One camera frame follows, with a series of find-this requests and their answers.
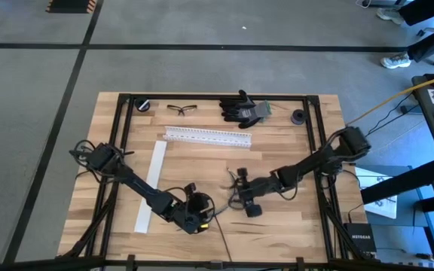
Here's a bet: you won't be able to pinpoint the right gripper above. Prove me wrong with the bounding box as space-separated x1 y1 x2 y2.
228 168 280 209

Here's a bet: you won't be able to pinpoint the clear safety glasses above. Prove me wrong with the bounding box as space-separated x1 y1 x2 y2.
166 104 198 117

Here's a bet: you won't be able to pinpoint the person's leg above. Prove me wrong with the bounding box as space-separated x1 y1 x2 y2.
399 0 434 26
406 18 434 63

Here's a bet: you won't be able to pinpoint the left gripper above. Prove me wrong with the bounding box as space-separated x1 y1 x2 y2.
185 183 230 220

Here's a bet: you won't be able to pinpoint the black grey work glove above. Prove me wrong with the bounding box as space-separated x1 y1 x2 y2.
219 89 274 123
222 112 265 130

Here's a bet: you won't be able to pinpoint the white tray cover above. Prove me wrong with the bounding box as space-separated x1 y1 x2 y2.
133 140 168 234

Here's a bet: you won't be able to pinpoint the yellow extension cord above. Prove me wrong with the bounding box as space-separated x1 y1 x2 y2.
346 70 434 126

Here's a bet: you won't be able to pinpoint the white printed paper sheet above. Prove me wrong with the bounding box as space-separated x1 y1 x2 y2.
353 165 399 220

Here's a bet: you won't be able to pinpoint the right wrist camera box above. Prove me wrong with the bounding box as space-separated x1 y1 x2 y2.
244 202 264 219

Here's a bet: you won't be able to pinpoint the person's shoe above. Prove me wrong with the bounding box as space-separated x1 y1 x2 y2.
381 51 412 70
376 7 408 26

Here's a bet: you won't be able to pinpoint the black orange striped mat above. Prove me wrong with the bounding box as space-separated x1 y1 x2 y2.
45 0 98 14

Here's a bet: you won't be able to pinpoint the white slotted cable tray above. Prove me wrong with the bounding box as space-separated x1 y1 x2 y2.
163 125 253 148

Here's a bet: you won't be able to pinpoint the black tape roll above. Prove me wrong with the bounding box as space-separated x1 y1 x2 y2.
134 96 151 113

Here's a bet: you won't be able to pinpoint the thin black floor cable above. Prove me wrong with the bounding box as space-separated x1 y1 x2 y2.
363 93 421 139

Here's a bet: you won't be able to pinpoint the black Netgear switch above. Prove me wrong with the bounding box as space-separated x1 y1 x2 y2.
343 221 378 254

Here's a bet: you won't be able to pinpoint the long black zip tie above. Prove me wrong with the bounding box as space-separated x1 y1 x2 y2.
214 216 234 263

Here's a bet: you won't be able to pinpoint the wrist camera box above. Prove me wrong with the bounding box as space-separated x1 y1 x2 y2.
192 218 211 235
244 202 264 219

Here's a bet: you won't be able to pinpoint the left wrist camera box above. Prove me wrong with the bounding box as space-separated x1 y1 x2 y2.
192 218 211 235

